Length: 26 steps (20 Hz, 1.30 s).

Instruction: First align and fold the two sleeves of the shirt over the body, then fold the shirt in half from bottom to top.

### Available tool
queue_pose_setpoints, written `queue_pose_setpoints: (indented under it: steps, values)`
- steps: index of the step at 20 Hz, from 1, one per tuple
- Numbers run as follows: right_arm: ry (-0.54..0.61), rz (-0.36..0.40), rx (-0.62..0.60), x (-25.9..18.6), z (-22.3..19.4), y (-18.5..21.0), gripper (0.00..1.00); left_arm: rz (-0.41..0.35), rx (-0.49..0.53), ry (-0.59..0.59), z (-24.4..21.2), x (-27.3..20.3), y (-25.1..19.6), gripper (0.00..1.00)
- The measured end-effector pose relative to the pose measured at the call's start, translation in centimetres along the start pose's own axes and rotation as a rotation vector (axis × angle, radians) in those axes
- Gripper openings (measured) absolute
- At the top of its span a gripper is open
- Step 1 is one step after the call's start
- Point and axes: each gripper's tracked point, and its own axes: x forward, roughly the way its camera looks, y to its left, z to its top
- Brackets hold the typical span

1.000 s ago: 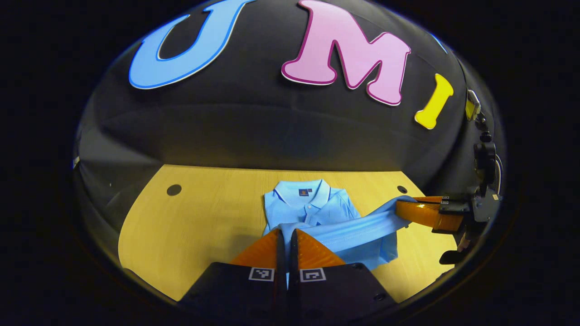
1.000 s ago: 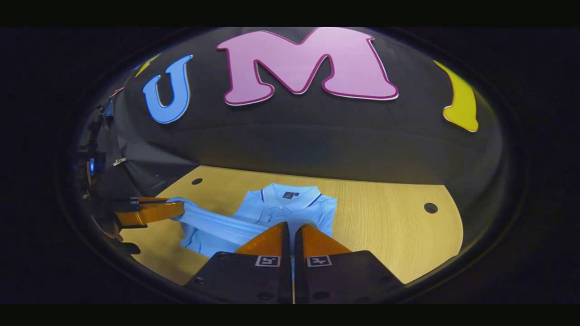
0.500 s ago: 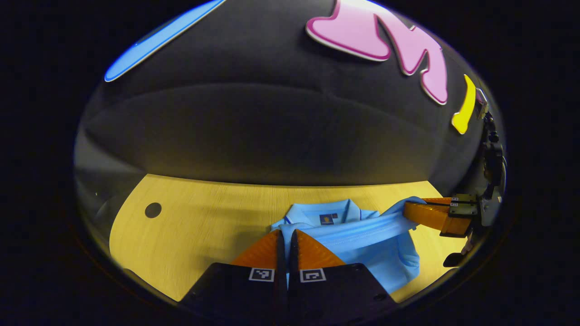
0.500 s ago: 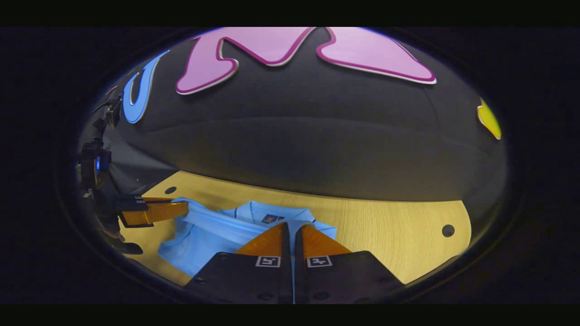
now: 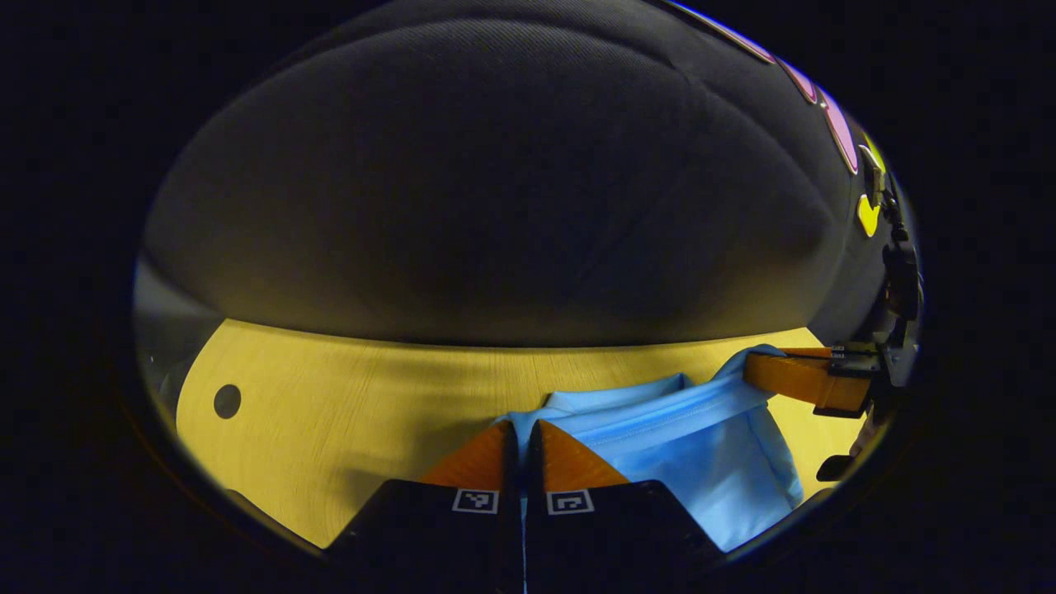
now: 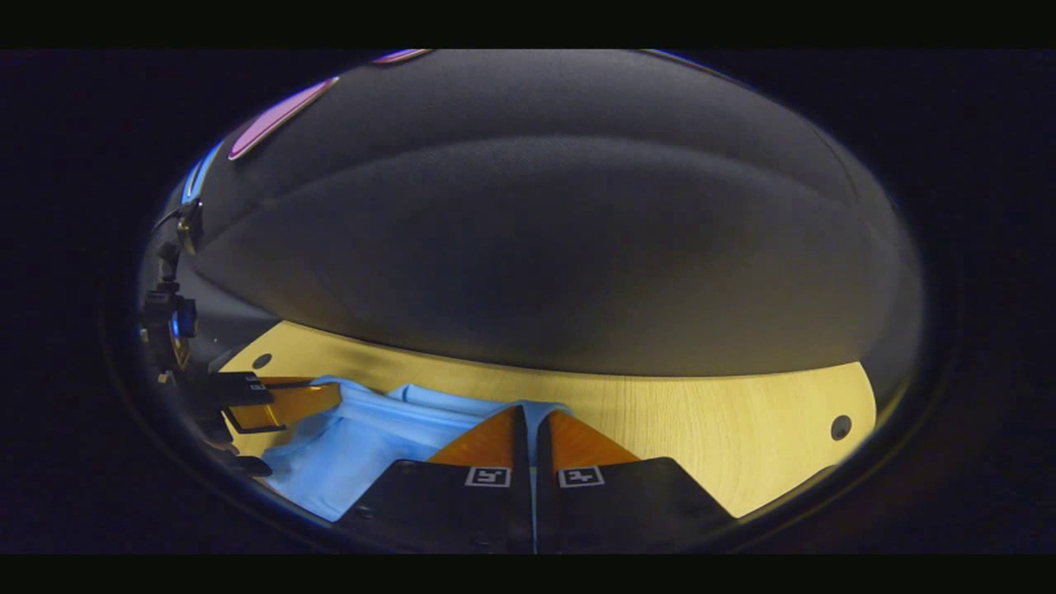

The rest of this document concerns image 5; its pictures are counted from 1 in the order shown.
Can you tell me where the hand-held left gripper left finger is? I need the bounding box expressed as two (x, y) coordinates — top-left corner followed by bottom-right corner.
(324, 420), (524, 592)

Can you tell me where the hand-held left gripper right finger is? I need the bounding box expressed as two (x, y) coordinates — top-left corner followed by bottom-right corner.
(525, 418), (728, 592)

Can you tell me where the light blue polo T-shirt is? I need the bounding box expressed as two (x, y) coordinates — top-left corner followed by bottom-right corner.
(493, 344), (806, 553)

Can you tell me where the black backdrop cloth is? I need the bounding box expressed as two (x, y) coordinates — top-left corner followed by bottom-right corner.
(132, 0), (918, 389)

